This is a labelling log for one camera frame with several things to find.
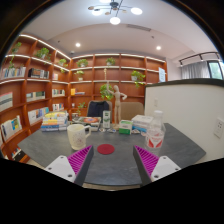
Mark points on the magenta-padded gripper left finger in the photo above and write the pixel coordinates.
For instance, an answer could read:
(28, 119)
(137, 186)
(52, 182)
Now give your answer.
(60, 166)

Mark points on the stack of white books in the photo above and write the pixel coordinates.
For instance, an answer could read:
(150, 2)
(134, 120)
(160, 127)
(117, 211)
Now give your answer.
(141, 121)

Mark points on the grey window curtain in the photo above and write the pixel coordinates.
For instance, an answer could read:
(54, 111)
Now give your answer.
(195, 70)

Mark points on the dark blue chair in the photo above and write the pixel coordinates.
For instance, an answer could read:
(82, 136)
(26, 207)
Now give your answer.
(97, 109)

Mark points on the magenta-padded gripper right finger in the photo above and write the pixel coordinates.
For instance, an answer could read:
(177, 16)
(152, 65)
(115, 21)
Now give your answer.
(165, 166)

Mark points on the round recessed ceiling light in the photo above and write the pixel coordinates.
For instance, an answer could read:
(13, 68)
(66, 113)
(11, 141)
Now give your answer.
(77, 44)
(158, 47)

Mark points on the flat round red coaster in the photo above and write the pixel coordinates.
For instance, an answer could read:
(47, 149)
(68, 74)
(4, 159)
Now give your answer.
(106, 149)

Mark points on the branched globe ceiling lamp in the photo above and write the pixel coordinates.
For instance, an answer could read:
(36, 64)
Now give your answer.
(114, 6)

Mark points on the white wall socket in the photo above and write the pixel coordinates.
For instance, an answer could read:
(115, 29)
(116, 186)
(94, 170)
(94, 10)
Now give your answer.
(219, 127)

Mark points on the stack of dark magazines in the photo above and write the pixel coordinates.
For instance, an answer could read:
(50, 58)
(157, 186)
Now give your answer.
(88, 121)

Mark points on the black track light rail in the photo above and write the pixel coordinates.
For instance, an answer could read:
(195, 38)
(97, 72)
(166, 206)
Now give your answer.
(199, 56)

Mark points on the window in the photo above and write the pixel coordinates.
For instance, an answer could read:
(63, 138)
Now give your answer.
(216, 70)

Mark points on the clear plastic water bottle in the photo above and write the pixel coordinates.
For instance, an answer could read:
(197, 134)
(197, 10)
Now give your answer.
(155, 133)

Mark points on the ceiling air vent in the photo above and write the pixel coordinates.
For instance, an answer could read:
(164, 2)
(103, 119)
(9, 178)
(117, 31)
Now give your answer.
(138, 27)

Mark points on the tall white green carton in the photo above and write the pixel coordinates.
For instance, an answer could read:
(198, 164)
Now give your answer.
(106, 120)

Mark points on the small green white box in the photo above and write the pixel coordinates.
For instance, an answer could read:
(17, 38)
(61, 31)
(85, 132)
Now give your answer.
(125, 127)

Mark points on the beige upholstered chair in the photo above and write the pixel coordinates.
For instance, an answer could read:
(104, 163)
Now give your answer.
(132, 110)

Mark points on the cream printed ceramic mug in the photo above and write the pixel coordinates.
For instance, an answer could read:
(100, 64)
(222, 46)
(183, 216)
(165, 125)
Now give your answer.
(77, 136)

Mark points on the wooden wall shelf unit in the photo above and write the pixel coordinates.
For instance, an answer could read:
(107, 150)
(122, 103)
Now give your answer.
(40, 90)

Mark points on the wooden artist mannequin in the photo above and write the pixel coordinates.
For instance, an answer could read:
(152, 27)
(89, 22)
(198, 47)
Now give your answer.
(117, 100)

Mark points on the stack of colourful books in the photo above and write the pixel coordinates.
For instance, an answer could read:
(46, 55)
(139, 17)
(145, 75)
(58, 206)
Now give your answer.
(54, 121)

